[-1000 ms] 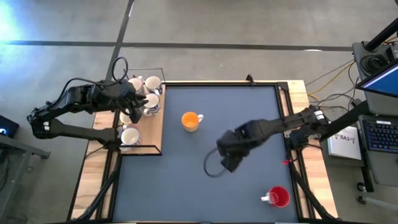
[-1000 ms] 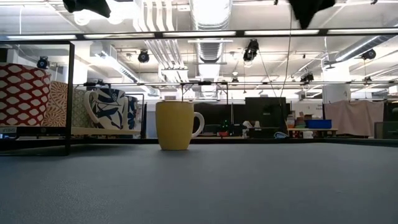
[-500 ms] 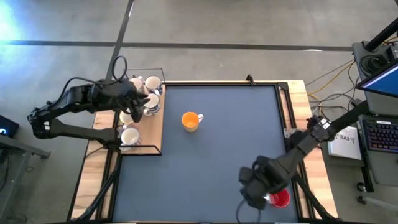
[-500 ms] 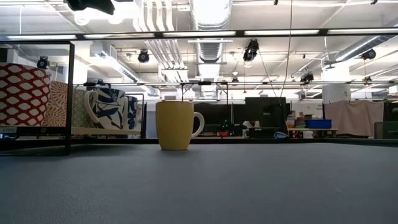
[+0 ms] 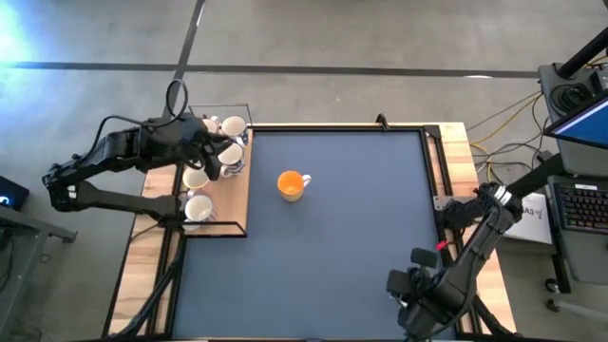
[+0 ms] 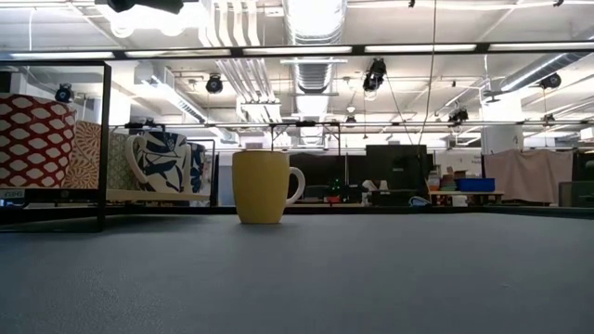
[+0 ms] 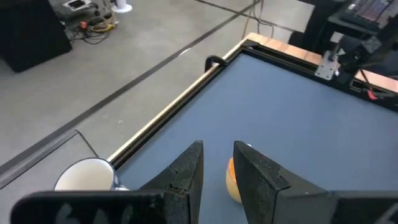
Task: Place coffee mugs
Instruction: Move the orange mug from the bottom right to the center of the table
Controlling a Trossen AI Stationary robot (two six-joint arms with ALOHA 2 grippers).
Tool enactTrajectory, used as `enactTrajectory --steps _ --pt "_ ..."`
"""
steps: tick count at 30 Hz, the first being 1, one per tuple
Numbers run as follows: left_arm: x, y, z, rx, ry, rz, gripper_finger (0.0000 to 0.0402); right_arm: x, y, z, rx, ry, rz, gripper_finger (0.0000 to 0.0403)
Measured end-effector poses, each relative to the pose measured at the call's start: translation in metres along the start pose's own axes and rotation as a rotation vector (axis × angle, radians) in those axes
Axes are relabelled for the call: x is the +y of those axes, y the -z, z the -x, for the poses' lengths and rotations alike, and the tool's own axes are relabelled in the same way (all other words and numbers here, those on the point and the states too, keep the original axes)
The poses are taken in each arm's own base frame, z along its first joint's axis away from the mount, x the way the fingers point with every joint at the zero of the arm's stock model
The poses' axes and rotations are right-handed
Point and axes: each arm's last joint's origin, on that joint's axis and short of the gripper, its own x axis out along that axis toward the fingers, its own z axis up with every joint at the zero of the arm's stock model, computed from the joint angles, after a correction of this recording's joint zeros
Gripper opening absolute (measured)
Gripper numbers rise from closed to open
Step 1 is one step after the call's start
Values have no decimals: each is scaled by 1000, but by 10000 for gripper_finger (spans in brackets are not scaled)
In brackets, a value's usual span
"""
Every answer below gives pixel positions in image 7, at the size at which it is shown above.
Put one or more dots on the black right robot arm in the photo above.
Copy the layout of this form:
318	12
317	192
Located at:
385	62

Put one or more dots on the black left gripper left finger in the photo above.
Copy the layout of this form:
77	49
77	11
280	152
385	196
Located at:
189	174

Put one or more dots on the white round stand base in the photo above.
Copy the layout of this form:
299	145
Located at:
122	6

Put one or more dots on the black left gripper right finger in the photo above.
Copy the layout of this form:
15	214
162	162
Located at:
258	180

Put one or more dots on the red tag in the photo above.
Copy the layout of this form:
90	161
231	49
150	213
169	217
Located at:
371	95

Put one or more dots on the blue floral print mug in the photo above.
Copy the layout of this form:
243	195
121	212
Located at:
85	175

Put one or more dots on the black metal table frame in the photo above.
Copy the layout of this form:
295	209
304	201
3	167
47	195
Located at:
280	59

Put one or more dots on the black keyboard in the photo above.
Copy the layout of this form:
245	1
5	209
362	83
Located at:
370	11

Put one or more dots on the black table clamp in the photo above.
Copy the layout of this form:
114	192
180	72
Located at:
211	59

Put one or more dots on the black cabinet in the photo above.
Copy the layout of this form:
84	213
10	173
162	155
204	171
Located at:
28	31

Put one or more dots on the orange yellow mug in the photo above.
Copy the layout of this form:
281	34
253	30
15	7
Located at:
231	186

